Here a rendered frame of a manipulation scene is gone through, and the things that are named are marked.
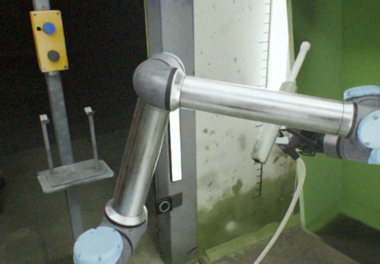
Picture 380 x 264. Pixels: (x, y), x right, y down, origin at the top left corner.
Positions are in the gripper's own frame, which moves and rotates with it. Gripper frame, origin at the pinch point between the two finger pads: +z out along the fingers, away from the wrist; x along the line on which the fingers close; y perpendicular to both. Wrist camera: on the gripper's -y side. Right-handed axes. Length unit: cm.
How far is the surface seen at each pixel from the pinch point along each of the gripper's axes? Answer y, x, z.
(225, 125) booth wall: 44, 22, 70
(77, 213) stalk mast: 12, -57, 113
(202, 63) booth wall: 8, 38, 67
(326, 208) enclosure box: 94, 3, 23
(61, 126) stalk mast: -24, -22, 104
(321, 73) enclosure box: 29, 45, 12
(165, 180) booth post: 35, -20, 86
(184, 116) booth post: 18, 12, 73
